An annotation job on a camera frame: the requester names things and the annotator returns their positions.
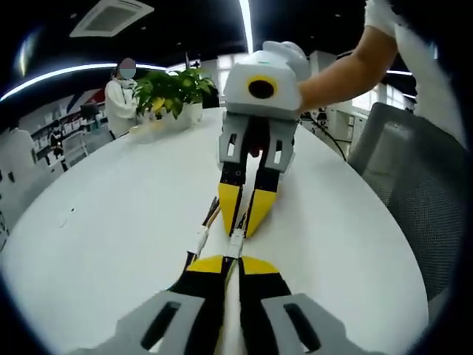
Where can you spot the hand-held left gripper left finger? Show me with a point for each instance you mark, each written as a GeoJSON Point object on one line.
{"type": "Point", "coordinates": [177, 314]}

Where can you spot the straight ceiling light strip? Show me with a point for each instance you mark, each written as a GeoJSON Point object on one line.
{"type": "Point", "coordinates": [247, 22]}

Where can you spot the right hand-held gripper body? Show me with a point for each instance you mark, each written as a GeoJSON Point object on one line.
{"type": "Point", "coordinates": [244, 100]}

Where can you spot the grey mesh office chair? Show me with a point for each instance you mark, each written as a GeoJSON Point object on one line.
{"type": "Point", "coordinates": [414, 177]}

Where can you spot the ceiling air conditioner vent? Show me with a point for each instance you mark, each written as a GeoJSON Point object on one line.
{"type": "Point", "coordinates": [111, 18]}

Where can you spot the shelf with white boxes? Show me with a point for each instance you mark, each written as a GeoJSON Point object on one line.
{"type": "Point", "coordinates": [70, 125]}

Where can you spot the long curved ceiling light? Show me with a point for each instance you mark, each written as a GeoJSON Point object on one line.
{"type": "Point", "coordinates": [85, 67]}

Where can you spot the person's right hand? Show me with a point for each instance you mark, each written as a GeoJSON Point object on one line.
{"type": "Point", "coordinates": [292, 55]}

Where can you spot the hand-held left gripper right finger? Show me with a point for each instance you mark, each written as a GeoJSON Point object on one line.
{"type": "Point", "coordinates": [281, 318]}

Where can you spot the potted green plant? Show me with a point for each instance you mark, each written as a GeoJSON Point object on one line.
{"type": "Point", "coordinates": [166, 87]}

